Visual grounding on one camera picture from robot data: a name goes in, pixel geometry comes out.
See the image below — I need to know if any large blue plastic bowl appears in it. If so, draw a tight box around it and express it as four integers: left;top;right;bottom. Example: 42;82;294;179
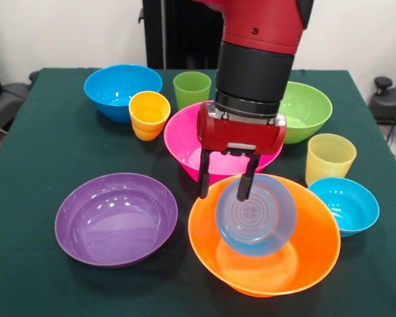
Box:
83;63;164;123

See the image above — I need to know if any yellow-orange plastic cup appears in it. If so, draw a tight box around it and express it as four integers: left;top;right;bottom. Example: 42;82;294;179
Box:
128;90;172;131
131;122;162;142

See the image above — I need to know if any black office chair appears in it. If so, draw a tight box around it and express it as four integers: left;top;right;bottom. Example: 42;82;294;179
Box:
0;71;40;135

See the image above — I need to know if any purple plastic bowl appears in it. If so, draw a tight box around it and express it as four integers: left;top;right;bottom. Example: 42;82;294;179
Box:
54;172;179;268

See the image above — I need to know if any translucent yellow plastic cup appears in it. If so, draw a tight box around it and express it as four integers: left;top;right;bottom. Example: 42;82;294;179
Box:
305;133;357;186

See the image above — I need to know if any green plastic bowl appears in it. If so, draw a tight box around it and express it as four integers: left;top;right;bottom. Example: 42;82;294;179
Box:
279;81;333;145

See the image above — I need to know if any translucent blue ribbed bowl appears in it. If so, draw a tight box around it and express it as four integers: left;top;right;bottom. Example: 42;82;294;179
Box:
216;174;298;258

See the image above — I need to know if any green plastic cup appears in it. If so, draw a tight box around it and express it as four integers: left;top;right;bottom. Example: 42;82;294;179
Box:
172;71;213;112

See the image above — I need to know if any small cyan plastic bowl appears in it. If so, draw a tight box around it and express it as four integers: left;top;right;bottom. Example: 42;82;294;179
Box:
307;177;380;238

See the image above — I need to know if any large pink plastic bowl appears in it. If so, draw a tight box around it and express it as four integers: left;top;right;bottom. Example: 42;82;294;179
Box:
164;100;284;183

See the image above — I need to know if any black swivel chair base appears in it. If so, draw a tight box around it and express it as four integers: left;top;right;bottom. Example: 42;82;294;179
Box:
369;76;396;148

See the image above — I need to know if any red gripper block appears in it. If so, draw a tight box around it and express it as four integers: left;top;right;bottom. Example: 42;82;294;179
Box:
197;102;287;201

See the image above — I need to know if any dark green tablecloth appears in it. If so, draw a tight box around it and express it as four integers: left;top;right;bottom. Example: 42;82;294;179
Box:
0;67;396;317

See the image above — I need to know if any large orange plastic bowl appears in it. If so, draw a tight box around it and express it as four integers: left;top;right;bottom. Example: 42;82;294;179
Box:
187;173;342;298

